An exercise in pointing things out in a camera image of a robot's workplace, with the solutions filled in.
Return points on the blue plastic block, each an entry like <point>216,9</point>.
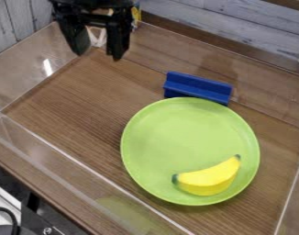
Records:
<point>185,85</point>

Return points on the green round plate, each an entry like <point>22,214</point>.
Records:
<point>180,135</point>

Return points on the yellow labelled tin can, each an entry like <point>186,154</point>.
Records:
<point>136,14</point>

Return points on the clear acrylic corner bracket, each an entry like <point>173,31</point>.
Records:
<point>97,36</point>

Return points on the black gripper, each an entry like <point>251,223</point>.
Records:
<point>69,12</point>

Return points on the yellow toy banana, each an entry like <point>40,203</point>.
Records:
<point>208,181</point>

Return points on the clear acrylic tray wall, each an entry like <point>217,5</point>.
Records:
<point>62,154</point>

